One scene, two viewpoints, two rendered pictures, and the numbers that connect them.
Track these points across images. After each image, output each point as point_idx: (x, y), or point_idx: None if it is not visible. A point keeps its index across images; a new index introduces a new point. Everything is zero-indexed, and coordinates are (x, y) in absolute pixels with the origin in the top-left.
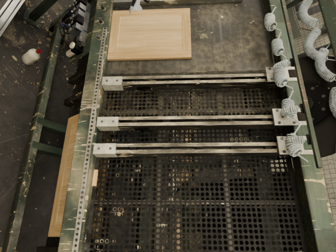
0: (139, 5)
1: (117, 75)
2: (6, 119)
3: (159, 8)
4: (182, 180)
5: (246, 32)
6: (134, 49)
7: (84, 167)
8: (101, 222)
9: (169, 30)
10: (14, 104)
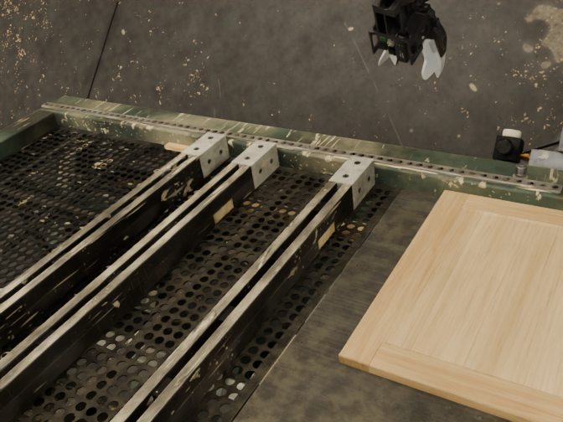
0: (385, 50)
1: (384, 203)
2: (443, 140)
3: None
4: None
5: None
6: (451, 240)
7: (198, 126)
8: (108, 147)
9: (500, 339)
10: (480, 151)
